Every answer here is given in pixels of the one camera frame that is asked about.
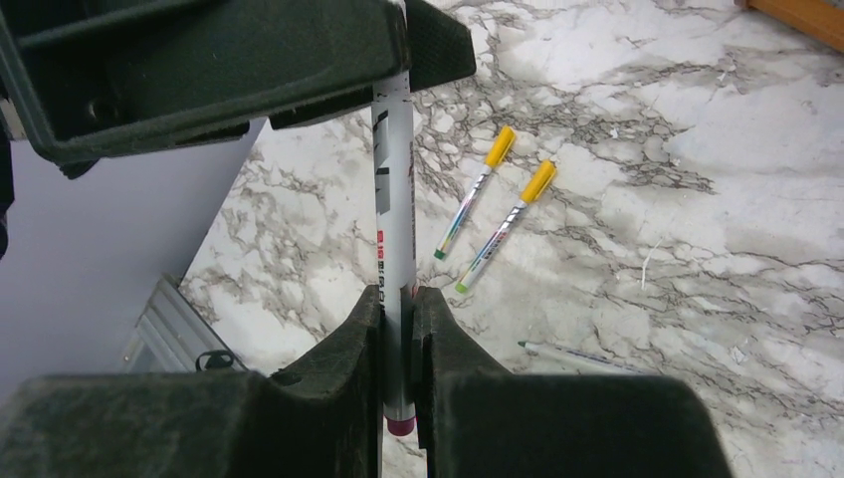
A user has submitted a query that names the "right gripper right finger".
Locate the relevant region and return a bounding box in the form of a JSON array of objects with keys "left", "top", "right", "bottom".
[{"left": 411, "top": 287, "right": 732, "bottom": 477}]

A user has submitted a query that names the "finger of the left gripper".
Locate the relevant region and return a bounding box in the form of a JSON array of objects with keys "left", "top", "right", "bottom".
[
  {"left": 269, "top": 0, "right": 477, "bottom": 129},
  {"left": 1, "top": 1, "right": 410, "bottom": 178}
]

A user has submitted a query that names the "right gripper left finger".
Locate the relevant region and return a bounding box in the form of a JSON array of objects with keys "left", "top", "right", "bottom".
[{"left": 1, "top": 286, "right": 381, "bottom": 477}]

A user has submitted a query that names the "grey pen purple end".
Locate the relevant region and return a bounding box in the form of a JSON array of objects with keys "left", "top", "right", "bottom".
[{"left": 371, "top": 72, "right": 417, "bottom": 436}]

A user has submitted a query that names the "grey pen green end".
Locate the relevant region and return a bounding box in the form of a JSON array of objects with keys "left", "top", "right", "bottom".
[{"left": 518, "top": 341, "right": 645, "bottom": 374}]

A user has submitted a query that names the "grey pen teal end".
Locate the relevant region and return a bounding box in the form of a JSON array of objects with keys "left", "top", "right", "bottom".
[{"left": 455, "top": 159, "right": 557, "bottom": 294}]

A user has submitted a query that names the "orange wooden shelf rack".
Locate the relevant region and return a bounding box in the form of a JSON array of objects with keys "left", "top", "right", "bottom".
[{"left": 734, "top": 0, "right": 843, "bottom": 53}]

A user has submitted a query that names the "aluminium frame rail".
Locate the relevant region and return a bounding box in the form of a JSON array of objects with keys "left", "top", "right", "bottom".
[{"left": 119, "top": 275, "right": 246, "bottom": 373}]

